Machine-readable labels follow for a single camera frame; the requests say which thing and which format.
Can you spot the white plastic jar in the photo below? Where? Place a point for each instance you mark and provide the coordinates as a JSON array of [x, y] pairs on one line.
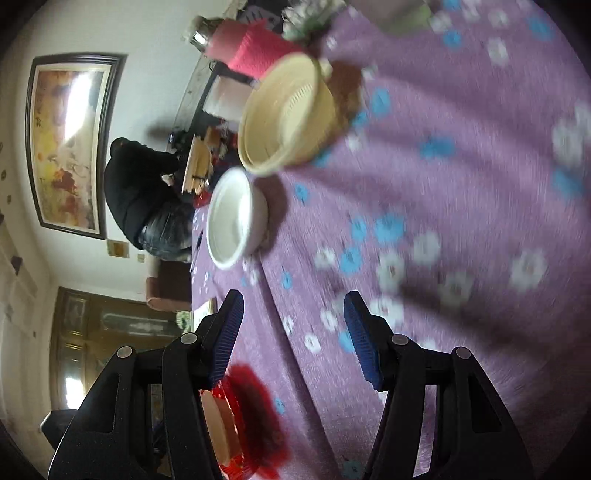
[[226, 97]]

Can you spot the black pen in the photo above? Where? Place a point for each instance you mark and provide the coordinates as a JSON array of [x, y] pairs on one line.
[[197, 247]]

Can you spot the small framed wall picture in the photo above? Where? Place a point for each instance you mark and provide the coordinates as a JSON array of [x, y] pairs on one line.
[[117, 248]]

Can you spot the red plate under cream bowls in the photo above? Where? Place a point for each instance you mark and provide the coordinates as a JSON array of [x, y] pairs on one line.
[[202, 199]]

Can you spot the white paper bowl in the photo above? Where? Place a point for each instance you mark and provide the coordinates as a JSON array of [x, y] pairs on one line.
[[231, 221]]

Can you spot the pink bottle with knitted sleeve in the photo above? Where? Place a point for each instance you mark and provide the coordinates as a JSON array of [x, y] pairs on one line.
[[249, 48]]

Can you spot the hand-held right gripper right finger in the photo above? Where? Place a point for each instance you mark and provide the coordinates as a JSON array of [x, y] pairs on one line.
[[364, 342]]

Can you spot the cream strainer bowl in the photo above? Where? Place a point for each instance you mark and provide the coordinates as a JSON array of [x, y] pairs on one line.
[[286, 115]]

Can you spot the framed horse painting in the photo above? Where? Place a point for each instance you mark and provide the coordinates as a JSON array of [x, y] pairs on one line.
[[69, 143]]

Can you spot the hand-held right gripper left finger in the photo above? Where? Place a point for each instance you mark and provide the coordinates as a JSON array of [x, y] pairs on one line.
[[226, 342]]

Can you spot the white work gloves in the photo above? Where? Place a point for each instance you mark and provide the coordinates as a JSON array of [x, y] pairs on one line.
[[309, 16]]

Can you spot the red plate with round sticker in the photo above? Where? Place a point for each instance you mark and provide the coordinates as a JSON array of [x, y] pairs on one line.
[[249, 415]]

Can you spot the carved wooden door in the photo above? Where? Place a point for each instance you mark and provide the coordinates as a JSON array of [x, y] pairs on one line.
[[92, 341]]

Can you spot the brown upholstered chair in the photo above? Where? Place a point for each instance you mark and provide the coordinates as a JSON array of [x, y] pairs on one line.
[[166, 286]]

